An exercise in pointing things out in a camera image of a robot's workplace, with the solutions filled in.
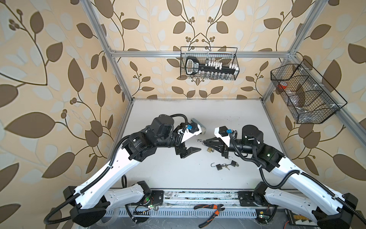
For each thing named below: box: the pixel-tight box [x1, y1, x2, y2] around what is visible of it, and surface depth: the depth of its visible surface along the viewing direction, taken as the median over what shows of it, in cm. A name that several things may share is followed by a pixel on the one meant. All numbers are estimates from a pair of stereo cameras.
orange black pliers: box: [193, 203, 226, 229], surface depth 72 cm
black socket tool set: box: [185, 56, 240, 76], surface depth 85 cm
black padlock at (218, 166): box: [210, 162, 223, 171], surface depth 87 cm
